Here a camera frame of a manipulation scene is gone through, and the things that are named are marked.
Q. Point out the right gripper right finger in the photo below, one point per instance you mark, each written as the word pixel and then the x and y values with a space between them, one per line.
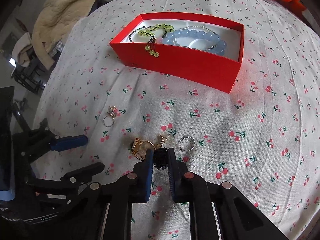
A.
pixel 217 211

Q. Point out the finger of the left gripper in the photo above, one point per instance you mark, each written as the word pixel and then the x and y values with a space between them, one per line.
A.
pixel 81 176
pixel 66 143

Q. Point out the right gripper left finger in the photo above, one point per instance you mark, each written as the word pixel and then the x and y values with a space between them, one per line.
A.
pixel 105 211

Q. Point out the black hair claw clip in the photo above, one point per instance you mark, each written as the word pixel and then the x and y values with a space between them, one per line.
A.
pixel 160 158

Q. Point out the red open jewelry box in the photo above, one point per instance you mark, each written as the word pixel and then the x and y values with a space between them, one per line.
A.
pixel 187 57

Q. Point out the cherry print bed sheet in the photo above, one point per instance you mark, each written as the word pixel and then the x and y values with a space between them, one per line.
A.
pixel 263 137

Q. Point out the small gold star earring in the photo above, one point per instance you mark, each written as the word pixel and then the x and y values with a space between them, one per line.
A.
pixel 162 141

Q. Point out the beige quilted blanket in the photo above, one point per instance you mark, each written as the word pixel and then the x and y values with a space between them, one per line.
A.
pixel 53 25

